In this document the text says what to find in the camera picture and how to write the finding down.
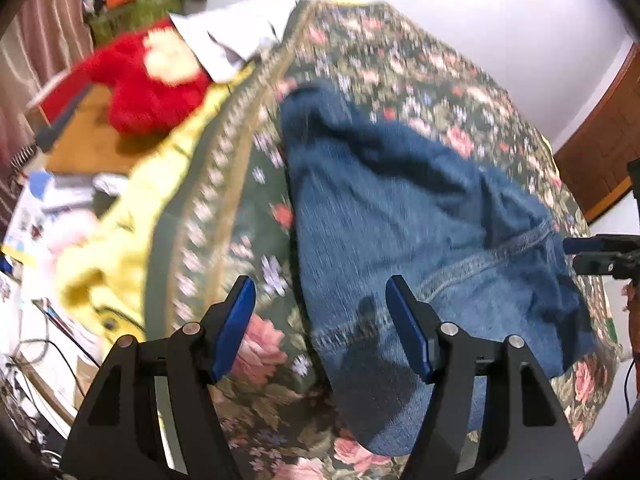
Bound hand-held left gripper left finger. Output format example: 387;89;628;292
60;276;257;480

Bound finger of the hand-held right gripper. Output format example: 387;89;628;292
572;252;640;281
562;234;640;257

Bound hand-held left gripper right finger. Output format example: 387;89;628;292
385;275;586;480

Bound blue denim jacket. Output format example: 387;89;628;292
280;80;598;458

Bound wooden door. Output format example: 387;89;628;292
552;42;640;226

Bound yellow cloth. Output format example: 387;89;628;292
54;67;256;346

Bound pile of papers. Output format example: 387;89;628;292
0;170;131;311

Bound red plush toy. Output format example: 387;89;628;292
65;17;211;136

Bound floral bed blanket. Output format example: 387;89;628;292
142;0;623;480

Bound red flat box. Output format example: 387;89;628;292
27;67;101;123

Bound white cloth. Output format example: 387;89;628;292
170;0;301;83

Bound striped brown curtain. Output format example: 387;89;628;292
0;0;96;211

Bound black cable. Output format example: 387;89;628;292
0;337;103;413

